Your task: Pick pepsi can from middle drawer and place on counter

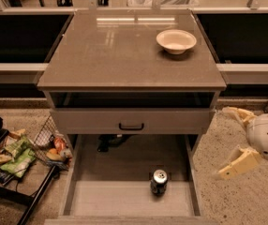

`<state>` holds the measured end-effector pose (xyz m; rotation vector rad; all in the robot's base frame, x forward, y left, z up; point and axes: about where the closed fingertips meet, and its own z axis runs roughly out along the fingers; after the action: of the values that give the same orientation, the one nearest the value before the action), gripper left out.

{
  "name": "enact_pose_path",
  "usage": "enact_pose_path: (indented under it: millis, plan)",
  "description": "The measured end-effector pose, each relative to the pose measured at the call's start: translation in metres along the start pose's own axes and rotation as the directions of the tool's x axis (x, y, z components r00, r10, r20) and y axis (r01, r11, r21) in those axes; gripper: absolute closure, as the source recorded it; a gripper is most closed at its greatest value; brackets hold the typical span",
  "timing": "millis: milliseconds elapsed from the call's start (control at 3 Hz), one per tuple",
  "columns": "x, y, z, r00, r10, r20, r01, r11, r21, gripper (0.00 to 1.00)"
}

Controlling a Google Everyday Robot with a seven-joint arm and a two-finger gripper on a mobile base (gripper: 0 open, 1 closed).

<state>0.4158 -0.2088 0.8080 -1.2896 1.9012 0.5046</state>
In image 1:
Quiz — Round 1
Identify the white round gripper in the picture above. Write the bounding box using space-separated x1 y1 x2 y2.
217 107 268 180

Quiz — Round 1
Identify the blue pepsi can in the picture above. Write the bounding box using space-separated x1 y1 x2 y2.
150 169 168 196

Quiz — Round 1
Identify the open grey middle drawer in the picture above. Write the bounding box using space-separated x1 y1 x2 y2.
44 135 218 225

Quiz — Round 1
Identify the grey drawer cabinet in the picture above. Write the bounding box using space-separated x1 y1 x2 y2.
37 9 226 148

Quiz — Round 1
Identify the closed grey top drawer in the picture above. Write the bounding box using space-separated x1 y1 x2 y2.
51 108 215 134

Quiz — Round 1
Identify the white paper bowl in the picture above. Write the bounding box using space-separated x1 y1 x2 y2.
156 29 197 54

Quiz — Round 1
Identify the orange snack packet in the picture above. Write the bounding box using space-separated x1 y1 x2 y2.
53 137 67 153

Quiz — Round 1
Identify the light green snack bag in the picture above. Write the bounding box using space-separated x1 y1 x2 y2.
5 136 32 158

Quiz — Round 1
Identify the green chip bag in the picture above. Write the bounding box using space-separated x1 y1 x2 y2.
1 148 36 178

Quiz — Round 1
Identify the dark blue snack bag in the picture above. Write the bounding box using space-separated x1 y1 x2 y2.
0 169 14 186

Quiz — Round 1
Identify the black drawer handle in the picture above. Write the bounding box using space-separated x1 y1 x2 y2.
118 123 144 131

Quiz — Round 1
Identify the wire mesh basket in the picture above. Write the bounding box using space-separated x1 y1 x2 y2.
34 116 72 171

